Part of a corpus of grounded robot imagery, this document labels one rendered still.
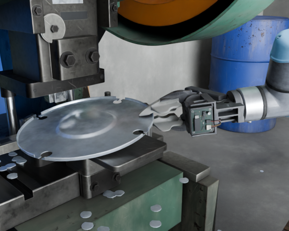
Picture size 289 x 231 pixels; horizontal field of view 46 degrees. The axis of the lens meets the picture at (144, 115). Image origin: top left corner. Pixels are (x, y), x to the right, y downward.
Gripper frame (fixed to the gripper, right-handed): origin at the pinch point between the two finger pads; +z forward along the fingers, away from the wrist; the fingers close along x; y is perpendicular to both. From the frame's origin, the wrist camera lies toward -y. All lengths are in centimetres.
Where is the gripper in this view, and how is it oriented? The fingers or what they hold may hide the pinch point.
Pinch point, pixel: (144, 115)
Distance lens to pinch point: 74.8
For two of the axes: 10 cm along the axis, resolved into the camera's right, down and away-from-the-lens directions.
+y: 1.2, 3.3, -9.4
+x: 1.0, 9.3, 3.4
